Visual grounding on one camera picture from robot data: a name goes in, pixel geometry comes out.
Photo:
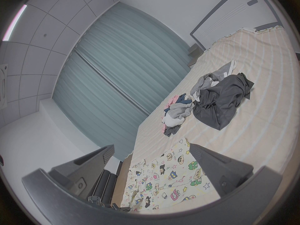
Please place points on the ceiling air conditioner vent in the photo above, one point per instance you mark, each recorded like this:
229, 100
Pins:
3, 85

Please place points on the pile of clothes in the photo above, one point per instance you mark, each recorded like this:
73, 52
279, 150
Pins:
178, 115

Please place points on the grey bedside table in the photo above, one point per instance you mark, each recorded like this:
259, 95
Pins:
195, 55

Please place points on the white printed pyjama top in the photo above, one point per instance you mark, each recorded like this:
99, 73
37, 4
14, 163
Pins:
168, 179

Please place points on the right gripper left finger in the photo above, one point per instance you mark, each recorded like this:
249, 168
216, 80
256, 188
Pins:
79, 172

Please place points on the blue-green curtain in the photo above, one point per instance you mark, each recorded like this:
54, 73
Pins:
136, 55
93, 106

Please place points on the bed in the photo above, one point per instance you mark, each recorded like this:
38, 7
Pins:
257, 125

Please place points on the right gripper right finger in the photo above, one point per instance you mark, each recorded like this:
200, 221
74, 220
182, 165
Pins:
222, 170

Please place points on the grey and white garment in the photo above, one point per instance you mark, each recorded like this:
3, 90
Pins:
204, 81

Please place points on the black padded sofa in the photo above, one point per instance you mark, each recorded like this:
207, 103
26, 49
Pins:
105, 181

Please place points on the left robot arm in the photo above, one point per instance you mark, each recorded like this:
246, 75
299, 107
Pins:
93, 199

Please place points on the black garment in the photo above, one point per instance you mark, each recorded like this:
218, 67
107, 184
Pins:
222, 102

